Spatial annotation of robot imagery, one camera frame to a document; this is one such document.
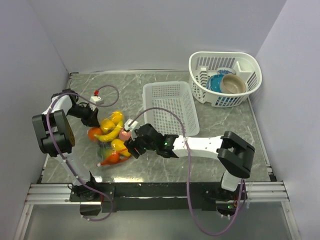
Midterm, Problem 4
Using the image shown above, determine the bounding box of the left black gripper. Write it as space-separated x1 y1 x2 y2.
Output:
66 103 100 128

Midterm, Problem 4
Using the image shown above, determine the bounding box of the clear zip top bag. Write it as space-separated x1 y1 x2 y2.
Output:
87 111 132 167

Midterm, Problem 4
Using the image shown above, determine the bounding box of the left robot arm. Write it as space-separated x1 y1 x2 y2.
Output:
32 88 100 201

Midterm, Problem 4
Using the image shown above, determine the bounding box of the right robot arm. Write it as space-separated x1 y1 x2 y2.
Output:
124 119 256 199

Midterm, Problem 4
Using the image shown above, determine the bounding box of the fake pink peach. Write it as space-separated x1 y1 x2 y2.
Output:
118 129 131 142

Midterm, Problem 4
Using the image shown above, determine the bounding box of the fake yellow banana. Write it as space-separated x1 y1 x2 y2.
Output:
93 121 124 142

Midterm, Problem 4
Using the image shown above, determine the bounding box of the fake yellow lemon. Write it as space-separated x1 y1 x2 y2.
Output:
110 111 124 125

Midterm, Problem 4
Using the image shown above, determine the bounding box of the fake green orange mango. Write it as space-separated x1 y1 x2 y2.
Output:
100 148 120 165

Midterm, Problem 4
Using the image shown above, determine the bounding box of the white rectangular perforated basket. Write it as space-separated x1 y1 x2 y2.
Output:
142 81 200 137

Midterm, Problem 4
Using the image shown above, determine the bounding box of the white round dish rack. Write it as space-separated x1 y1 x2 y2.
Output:
188 51 262 108

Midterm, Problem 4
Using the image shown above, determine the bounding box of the beige bowl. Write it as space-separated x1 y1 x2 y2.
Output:
220 74 247 94

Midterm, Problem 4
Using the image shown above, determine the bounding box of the blue white patterned plate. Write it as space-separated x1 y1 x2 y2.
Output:
216 67 236 75

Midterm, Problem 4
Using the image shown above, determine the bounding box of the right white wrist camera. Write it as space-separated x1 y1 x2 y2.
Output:
124 118 140 132

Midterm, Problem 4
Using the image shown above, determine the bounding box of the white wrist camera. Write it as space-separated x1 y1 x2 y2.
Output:
89 95 104 111
124 118 140 132

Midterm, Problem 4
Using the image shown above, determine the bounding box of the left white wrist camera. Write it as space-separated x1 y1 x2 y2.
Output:
89 95 104 111

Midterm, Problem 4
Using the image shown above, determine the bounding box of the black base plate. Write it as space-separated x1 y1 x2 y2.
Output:
69 182 247 213

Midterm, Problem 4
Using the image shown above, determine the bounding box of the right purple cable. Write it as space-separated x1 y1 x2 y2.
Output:
132 107 247 236

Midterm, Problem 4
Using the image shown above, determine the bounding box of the aluminium rail frame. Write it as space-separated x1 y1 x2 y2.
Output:
14 158 301 240

